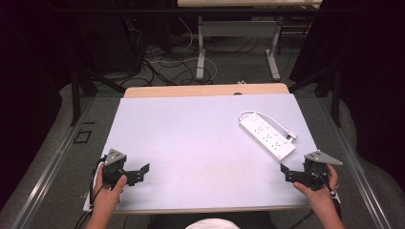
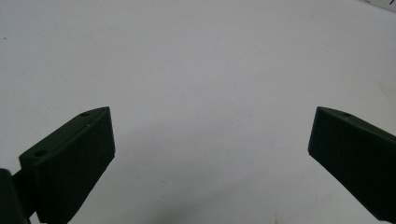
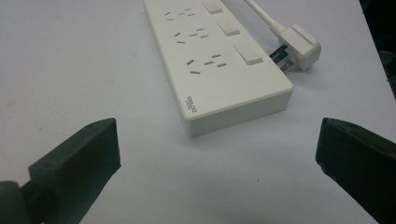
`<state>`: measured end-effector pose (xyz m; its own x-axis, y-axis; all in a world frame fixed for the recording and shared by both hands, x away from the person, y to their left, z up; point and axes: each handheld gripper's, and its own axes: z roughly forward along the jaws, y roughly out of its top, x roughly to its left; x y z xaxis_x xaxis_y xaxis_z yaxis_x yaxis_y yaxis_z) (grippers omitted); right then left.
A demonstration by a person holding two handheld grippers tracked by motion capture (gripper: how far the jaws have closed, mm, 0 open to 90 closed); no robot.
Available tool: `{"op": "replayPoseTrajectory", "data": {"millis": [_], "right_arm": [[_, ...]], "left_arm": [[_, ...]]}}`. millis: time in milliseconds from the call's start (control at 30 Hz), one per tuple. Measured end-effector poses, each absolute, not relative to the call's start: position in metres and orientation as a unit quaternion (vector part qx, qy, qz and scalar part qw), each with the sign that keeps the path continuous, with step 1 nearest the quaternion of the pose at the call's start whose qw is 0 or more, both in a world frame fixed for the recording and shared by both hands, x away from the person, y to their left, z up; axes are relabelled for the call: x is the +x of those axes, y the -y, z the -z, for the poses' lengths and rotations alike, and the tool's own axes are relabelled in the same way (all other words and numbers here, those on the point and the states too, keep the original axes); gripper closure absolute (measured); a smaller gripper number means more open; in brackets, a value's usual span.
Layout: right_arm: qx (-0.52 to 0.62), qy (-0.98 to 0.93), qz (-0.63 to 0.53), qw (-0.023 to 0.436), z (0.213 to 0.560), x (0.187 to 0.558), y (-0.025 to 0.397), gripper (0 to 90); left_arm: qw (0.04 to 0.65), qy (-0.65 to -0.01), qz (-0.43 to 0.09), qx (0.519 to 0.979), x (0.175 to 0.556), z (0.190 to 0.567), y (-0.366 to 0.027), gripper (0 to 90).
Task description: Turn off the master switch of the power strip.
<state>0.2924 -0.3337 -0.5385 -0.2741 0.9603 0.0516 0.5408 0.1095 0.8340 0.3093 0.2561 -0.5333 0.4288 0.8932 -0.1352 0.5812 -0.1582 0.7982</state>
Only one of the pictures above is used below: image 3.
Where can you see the white power strip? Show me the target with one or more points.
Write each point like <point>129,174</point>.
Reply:
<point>214,65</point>

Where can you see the white plug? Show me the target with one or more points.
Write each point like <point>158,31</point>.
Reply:
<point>299,46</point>

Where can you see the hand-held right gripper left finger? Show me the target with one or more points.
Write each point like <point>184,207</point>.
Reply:
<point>77,165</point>

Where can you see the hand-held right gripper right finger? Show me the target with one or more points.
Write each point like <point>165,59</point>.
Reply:
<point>358,158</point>

